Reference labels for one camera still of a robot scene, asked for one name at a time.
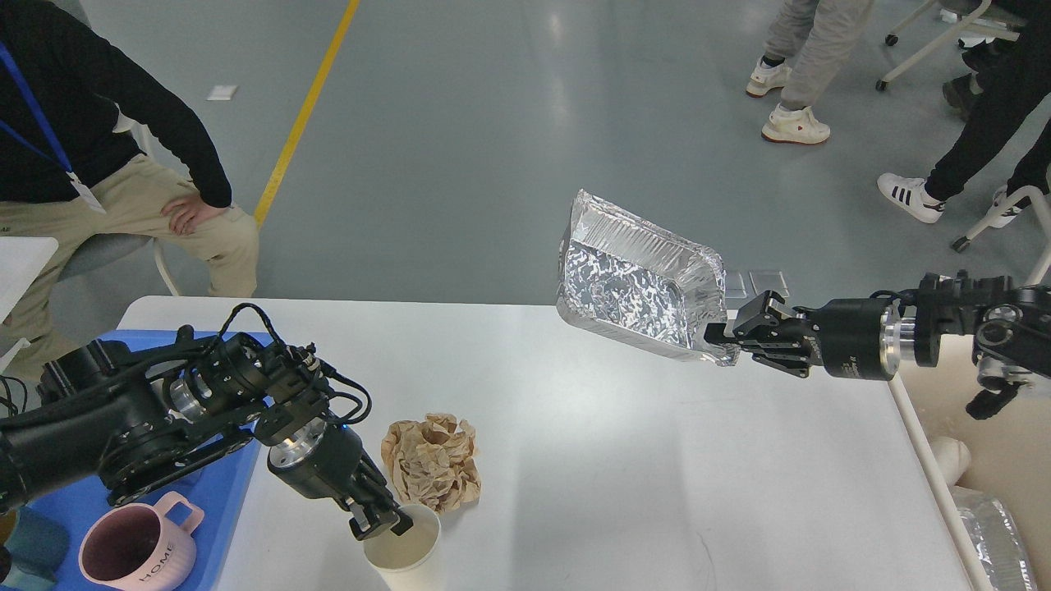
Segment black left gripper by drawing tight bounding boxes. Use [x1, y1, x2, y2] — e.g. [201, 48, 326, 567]
[267, 419, 414, 541]

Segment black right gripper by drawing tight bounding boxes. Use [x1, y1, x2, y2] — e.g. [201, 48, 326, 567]
[704, 291, 901, 381]

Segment white paper cup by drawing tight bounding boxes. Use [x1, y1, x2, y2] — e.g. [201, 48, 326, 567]
[364, 504, 447, 590]

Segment aluminium foil container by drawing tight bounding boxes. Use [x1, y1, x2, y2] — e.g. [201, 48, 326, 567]
[556, 190, 739, 367]

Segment pink mug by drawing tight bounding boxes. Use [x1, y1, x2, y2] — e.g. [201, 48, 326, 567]
[78, 491, 205, 590]

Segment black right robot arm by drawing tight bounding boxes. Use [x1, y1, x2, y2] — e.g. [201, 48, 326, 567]
[704, 272, 1050, 419]

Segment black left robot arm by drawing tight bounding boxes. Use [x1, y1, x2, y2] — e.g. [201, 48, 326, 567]
[1, 317, 414, 541]

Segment right floor plate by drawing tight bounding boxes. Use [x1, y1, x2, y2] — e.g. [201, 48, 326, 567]
[748, 269, 791, 299]

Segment floor plate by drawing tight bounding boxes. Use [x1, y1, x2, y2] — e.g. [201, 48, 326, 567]
[748, 269, 791, 299]
[724, 270, 748, 300]

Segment left floor plate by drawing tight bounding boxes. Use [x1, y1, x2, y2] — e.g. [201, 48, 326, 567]
[724, 270, 748, 300]

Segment crumpled brown paper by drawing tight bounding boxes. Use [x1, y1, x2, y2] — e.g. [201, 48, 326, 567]
[380, 413, 483, 514]

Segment blue plastic tray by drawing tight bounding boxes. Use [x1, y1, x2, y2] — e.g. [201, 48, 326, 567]
[16, 331, 287, 591]

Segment white chair leg right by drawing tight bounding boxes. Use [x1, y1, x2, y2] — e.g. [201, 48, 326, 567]
[950, 185, 1050, 286]

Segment white object in bin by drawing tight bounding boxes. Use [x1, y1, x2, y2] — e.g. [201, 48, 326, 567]
[929, 435, 972, 487]

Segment beige plastic bin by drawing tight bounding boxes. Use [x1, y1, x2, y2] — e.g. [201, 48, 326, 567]
[888, 334, 1050, 590]

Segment person in black shoes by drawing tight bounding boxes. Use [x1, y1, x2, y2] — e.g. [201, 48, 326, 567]
[942, 74, 982, 122]

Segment foil container in bin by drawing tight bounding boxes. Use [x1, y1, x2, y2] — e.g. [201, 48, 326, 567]
[950, 486, 1038, 590]

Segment teal cup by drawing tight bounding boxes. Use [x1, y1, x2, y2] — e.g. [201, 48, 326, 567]
[1, 507, 69, 590]

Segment person with striped sneakers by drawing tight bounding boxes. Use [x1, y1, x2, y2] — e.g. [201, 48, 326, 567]
[877, 3, 1050, 224]

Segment small white side table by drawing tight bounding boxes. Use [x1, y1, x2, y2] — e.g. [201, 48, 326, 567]
[2, 233, 67, 382]

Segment white paper scrap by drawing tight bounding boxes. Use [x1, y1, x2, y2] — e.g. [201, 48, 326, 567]
[205, 84, 239, 102]

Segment person in black sweater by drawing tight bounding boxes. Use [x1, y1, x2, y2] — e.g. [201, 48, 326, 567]
[1, 1, 259, 381]

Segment white rolling chair frame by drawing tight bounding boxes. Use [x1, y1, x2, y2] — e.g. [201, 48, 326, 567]
[875, 1, 1027, 93]

